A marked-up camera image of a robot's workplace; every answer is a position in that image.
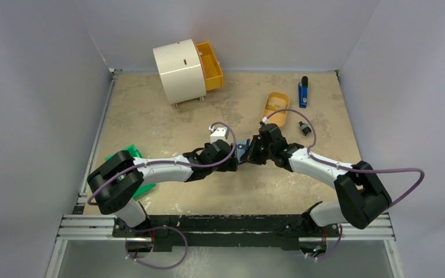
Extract blue leather card holder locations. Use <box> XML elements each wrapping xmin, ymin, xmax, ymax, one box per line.
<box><xmin>235</xmin><ymin>138</ymin><xmax>251</xmax><ymax>164</ymax></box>

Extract orange oval tray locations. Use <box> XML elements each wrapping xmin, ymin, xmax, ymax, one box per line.
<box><xmin>262</xmin><ymin>92</ymin><xmax>290</xmax><ymax>127</ymax></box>

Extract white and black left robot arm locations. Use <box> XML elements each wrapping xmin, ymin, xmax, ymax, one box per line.
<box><xmin>87</xmin><ymin>140</ymin><xmax>239</xmax><ymax>237</ymax></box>

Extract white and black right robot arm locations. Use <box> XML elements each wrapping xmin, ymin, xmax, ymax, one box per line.
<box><xmin>241</xmin><ymin>124</ymin><xmax>392</xmax><ymax>236</ymax></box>

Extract card inside orange tray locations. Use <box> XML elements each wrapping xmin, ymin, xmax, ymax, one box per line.
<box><xmin>265</xmin><ymin>97</ymin><xmax>287</xmax><ymax>112</ymax></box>

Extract small black round knob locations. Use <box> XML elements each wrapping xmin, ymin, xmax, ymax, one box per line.
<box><xmin>299</xmin><ymin>122</ymin><xmax>312</xmax><ymax>136</ymax></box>

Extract blue and black stapler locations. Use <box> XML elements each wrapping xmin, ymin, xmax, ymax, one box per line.
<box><xmin>298</xmin><ymin>76</ymin><xmax>308</xmax><ymax>108</ymax></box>

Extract yellow open drawer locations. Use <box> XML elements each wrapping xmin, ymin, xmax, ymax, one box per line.
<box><xmin>196</xmin><ymin>42</ymin><xmax>224</xmax><ymax>91</ymax></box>

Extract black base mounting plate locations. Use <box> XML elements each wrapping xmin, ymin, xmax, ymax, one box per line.
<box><xmin>112</xmin><ymin>214</ymin><xmax>339</xmax><ymax>253</ymax></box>

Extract green plastic bin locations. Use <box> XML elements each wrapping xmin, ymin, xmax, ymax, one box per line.
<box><xmin>123</xmin><ymin>144</ymin><xmax>156</xmax><ymax>201</ymax></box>

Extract white cylindrical drawer cabinet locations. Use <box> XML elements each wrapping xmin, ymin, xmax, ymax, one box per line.
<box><xmin>153</xmin><ymin>39</ymin><xmax>206</xmax><ymax>107</ymax></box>

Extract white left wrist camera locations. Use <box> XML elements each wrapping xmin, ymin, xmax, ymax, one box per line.
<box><xmin>209</xmin><ymin>126</ymin><xmax>229</xmax><ymax>144</ymax></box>

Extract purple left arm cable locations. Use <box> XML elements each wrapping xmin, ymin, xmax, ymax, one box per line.
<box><xmin>87</xmin><ymin>121</ymin><xmax>238</xmax><ymax>270</ymax></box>

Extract aluminium frame rail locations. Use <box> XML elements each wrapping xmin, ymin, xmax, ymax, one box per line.
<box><xmin>56</xmin><ymin>68</ymin><xmax>122</xmax><ymax>241</ymax></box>

